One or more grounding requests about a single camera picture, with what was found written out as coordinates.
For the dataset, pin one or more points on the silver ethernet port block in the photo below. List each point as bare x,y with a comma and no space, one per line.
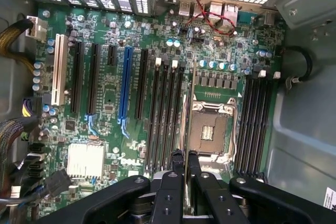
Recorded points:
231,11

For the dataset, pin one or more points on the short black expansion slot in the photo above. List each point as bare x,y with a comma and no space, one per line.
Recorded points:
112,55

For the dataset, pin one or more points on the silver CPU socket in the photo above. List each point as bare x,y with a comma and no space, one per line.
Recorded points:
210,129

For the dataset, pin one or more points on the grey metal PC case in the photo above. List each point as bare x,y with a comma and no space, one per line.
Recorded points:
302,129

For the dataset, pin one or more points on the black RAM slot white latch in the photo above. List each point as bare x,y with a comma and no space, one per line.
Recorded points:
251,121
168,108
153,108
264,127

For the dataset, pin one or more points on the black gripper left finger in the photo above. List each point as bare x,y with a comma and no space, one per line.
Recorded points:
168,203

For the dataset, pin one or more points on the green Dell motherboard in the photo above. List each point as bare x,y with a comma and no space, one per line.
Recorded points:
110,98

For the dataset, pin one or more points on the black SATA port block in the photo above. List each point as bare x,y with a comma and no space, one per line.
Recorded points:
35,161

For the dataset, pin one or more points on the blue expansion slot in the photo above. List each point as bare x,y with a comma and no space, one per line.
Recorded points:
125,82

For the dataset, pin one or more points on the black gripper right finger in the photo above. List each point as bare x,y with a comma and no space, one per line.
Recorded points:
212,203

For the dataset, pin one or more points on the white PCI expansion slot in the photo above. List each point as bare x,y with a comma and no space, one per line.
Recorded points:
59,72

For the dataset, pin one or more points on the silver finned chipset heat sink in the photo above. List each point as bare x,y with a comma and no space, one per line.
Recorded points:
86,159

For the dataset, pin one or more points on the white power connector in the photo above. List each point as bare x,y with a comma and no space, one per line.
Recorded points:
36,28

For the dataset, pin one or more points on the long black expansion slot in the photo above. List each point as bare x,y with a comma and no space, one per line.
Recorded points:
77,77
141,82
94,79

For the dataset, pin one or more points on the silver USB port stack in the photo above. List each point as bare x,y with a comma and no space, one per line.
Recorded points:
216,8
186,8

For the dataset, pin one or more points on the blue serial port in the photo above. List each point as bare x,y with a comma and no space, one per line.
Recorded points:
246,16

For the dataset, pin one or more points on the white printed sticker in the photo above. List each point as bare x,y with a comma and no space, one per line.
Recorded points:
330,199

